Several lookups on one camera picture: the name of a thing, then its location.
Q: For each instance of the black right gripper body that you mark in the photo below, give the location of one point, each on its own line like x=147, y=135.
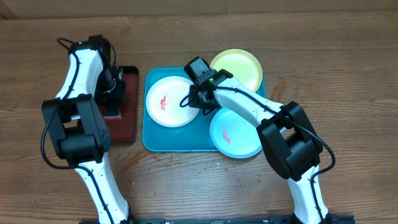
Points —
x=198, y=101

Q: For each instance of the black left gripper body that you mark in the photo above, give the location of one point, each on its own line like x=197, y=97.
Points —
x=107, y=89

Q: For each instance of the white plate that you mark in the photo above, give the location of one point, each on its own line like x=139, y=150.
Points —
x=163, y=102

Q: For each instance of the light blue plate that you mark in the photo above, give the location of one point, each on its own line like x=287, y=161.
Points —
x=234, y=136

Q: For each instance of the yellow plate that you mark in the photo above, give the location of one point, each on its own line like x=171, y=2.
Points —
x=242, y=64

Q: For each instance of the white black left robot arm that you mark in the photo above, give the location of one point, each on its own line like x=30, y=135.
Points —
x=77, y=128

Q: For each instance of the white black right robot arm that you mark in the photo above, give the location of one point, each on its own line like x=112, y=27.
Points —
x=289, y=141

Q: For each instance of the black red rectangular tray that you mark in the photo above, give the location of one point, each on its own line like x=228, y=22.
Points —
x=123, y=128

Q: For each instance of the teal plastic tray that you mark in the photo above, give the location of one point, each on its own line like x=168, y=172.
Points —
x=192, y=137

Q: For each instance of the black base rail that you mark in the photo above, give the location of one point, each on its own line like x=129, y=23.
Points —
x=273, y=219

